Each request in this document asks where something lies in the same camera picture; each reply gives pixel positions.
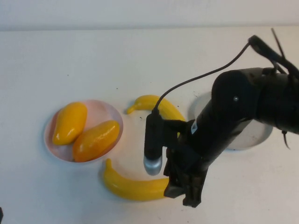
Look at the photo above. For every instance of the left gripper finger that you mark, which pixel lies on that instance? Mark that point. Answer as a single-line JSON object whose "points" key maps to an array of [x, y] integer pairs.
{"points": [[1, 212]]}

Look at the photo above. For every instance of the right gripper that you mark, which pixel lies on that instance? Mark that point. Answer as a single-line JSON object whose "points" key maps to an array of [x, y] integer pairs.
{"points": [[194, 158]]}

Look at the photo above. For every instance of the long yellow plastic banana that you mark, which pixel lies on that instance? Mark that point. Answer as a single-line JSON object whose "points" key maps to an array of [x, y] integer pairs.
{"points": [[130, 189]]}

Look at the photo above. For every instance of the short yellow plastic banana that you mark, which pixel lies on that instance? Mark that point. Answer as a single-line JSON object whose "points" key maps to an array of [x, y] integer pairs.
{"points": [[144, 101]]}

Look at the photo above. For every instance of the yellow mango with orange end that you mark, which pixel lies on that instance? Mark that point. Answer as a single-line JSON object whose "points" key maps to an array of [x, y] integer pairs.
{"points": [[98, 140]]}

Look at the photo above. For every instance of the yellow plastic mango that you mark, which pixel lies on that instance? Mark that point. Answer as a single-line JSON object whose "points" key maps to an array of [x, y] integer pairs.
{"points": [[70, 121]]}

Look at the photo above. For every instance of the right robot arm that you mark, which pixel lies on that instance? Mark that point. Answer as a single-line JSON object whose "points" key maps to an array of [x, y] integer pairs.
{"points": [[268, 100]]}

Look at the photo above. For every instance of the grey-blue round plate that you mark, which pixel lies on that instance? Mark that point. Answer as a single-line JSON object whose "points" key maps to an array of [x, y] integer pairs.
{"points": [[254, 137]]}

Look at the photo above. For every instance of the pink round plate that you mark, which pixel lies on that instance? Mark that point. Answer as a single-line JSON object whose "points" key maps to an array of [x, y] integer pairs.
{"points": [[100, 112]]}

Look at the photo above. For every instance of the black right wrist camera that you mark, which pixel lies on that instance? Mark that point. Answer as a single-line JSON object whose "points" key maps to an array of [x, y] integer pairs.
{"points": [[153, 140]]}

